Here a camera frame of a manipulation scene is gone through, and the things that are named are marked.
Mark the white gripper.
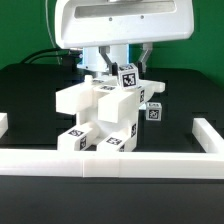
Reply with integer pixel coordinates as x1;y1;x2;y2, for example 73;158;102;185
55;0;194;76

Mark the white chair back frame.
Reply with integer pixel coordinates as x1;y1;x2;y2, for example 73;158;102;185
56;75;165;123

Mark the white chair seat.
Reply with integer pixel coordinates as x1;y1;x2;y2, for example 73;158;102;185
75;98;139;148

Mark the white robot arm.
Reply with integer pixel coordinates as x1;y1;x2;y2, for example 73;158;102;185
55;0;194;73

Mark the white part left edge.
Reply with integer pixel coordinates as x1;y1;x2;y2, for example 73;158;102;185
0;113;8;138

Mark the white U-shaped obstacle fence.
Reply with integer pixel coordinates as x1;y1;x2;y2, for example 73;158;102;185
0;118;224;179

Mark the black cable bundle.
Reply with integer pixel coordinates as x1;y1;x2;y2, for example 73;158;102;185
19;46;84;68

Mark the thin white cable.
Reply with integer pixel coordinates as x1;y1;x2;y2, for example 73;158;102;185
44;0;63;66

